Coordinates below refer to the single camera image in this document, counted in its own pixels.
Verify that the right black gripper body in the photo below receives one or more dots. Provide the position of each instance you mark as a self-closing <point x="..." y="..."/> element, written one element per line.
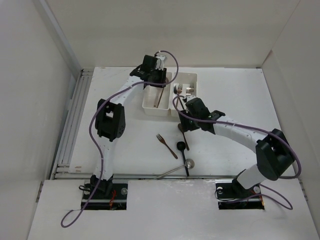
<point x="190" y="124"/>

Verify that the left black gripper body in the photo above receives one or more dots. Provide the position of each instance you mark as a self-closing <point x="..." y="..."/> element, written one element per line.
<point x="157" y="75"/>

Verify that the silver fork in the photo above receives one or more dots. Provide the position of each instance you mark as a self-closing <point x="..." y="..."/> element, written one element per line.
<point x="191" y="89"/>
<point x="188" y="92"/>

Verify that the beige spoon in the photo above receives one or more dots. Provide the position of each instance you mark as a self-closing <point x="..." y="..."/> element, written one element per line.
<point x="157" y="95"/>

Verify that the brown spoon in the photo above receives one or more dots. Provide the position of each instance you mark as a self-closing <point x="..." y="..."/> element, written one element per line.
<point x="183" y="134"/>

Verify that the black spoon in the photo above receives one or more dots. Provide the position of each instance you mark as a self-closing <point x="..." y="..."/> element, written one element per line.
<point x="181" y="146"/>

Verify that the copper spoon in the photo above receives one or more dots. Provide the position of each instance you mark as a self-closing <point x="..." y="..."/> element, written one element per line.
<point x="161" y="94"/>

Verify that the black fork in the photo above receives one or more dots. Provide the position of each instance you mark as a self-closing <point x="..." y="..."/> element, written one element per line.
<point x="179" y="102"/>

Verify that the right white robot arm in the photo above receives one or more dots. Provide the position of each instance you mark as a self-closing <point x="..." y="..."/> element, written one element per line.
<point x="273" y="153"/>

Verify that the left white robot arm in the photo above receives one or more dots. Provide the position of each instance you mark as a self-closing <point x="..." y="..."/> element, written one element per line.
<point x="109" y="119"/>

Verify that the right white plastic bin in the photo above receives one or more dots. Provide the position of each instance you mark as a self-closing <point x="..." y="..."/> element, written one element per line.
<point x="186" y="79"/>

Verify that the white plastic bin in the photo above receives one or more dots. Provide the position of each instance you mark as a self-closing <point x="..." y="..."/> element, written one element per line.
<point x="186" y="79"/>
<point x="148" y="101"/>

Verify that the left white plastic bin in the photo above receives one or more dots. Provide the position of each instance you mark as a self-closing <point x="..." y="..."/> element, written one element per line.
<point x="148" y="101"/>

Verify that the copper fork in pile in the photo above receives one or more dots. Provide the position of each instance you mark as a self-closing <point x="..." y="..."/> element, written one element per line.
<point x="162" y="140"/>

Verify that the silver spoon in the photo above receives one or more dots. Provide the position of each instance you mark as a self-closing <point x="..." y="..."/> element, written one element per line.
<point x="189" y="164"/>

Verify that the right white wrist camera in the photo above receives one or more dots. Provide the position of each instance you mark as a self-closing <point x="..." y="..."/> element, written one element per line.
<point x="189" y="98"/>

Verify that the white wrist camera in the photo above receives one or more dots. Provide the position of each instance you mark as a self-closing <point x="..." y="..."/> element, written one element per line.
<point x="160" y="60"/>
<point x="189" y="98"/>

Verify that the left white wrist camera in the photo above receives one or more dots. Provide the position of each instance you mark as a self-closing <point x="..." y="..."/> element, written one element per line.
<point x="160" y="60"/>

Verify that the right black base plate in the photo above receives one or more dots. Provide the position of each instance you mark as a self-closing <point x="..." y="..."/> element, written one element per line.
<point x="228" y="191"/>

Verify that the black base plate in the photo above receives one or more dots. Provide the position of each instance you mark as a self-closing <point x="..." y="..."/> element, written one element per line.
<point x="228" y="191"/>
<point x="118" y="191"/>

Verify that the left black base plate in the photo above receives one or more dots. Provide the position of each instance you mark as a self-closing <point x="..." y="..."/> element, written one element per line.
<point x="118" y="191"/>

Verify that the aluminium rail frame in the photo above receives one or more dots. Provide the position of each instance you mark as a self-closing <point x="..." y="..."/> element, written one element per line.
<point x="75" y="107"/>

